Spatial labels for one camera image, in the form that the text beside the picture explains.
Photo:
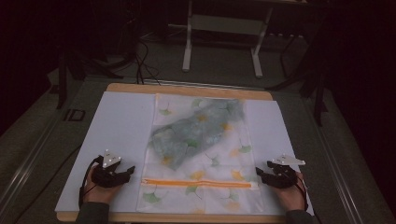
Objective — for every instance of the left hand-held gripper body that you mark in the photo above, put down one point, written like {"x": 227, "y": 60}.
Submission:
{"x": 104, "y": 178}

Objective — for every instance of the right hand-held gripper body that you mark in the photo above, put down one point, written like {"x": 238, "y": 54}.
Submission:
{"x": 286, "y": 175}

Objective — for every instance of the leaf print mesh laundry bag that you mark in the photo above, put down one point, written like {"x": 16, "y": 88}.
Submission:
{"x": 199, "y": 193}

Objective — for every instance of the person's left hand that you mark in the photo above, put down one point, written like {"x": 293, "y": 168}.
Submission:
{"x": 101, "y": 193}

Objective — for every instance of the person's right hand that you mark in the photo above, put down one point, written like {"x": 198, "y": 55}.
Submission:
{"x": 291, "y": 197}

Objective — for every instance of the white table mat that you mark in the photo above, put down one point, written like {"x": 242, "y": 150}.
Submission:
{"x": 121, "y": 130}

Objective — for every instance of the grey-green fuzzy cloth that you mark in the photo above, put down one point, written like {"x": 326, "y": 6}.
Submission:
{"x": 193, "y": 133}

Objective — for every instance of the black tripod stand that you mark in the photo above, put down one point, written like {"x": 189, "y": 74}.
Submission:
{"x": 318, "y": 93}
{"x": 62, "y": 81}

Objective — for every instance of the wooden table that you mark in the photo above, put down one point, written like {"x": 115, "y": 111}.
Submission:
{"x": 186, "y": 90}

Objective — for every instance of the metal floor rail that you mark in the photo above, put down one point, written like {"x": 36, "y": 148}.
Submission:
{"x": 28, "y": 168}
{"x": 339, "y": 174}

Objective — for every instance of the black floor bracket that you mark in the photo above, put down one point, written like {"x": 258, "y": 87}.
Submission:
{"x": 74, "y": 114}

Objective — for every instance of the white metal stand frame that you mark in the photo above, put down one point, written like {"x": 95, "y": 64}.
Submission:
{"x": 186, "y": 46}

